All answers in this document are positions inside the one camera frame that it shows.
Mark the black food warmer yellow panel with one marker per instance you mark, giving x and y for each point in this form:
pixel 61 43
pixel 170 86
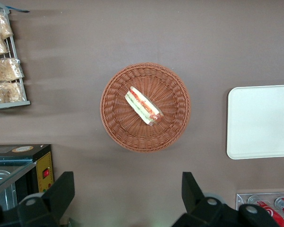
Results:
pixel 19 156

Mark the clear acrylic bottle rack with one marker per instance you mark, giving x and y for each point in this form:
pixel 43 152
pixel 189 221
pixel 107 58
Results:
pixel 241 201

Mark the blue tape strip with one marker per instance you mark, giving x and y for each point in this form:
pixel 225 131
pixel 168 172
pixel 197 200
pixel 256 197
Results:
pixel 21 10

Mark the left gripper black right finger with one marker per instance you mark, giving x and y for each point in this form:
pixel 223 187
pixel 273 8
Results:
pixel 196 205

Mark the stainless steel warmer pan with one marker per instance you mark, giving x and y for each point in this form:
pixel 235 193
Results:
pixel 2 196

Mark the round brown wicker basket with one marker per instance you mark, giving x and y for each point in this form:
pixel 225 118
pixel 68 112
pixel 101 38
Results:
pixel 118 118

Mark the beige plastic tray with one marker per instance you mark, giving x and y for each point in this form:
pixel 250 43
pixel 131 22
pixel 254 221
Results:
pixel 262 123

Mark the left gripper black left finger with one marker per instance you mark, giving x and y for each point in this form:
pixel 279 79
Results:
pixel 59 196

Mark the triangular wrapped sandwich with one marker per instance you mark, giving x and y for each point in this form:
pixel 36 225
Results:
pixel 143 105

